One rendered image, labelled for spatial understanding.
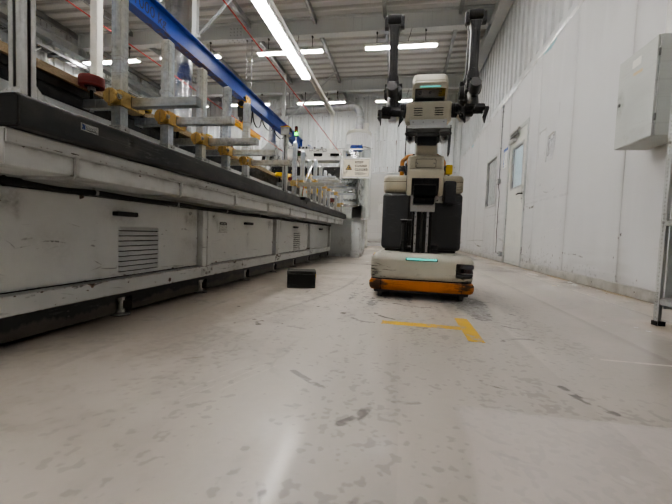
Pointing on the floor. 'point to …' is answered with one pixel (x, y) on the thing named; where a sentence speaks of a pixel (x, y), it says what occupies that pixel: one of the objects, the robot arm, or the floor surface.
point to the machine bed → (124, 241)
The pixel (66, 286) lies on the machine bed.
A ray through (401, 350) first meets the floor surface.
